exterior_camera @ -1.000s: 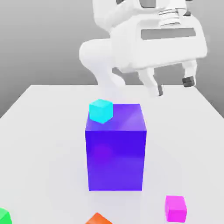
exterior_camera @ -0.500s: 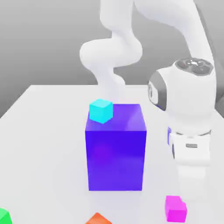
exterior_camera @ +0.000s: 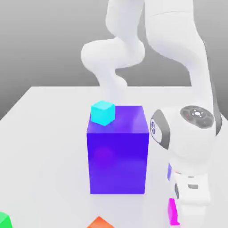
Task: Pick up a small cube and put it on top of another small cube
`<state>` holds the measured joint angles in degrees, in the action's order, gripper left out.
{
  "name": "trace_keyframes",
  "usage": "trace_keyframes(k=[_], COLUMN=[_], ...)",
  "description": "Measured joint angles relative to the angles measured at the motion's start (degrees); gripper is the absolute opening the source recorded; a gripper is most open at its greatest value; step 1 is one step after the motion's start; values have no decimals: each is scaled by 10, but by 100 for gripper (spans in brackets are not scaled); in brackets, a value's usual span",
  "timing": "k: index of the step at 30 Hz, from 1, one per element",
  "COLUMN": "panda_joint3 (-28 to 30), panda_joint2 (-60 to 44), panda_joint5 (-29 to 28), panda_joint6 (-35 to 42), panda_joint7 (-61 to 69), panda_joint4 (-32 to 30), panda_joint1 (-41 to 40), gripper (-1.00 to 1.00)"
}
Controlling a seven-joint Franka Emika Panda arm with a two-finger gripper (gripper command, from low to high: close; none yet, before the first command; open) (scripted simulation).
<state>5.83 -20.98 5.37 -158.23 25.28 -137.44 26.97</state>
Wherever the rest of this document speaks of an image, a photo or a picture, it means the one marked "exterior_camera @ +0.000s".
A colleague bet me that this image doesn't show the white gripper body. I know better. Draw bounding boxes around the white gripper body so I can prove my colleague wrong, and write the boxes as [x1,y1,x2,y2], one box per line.
[174,179,211,207]

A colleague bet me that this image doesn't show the small magenta cube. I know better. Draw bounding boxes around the small magenta cube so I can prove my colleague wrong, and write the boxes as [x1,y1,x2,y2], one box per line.
[167,198,181,226]

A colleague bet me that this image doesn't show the small orange cube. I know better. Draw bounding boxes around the small orange cube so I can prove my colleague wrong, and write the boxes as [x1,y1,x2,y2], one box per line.
[86,216,115,228]

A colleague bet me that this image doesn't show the small cyan cube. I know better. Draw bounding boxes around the small cyan cube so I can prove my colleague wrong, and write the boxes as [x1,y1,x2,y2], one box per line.
[90,100,116,126]

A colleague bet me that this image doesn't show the small green cube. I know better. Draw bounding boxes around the small green cube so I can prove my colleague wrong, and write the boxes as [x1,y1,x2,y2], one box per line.
[0,211,13,228]

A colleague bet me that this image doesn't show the large blue box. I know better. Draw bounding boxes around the large blue box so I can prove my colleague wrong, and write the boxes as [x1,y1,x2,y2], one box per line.
[86,105,150,195]

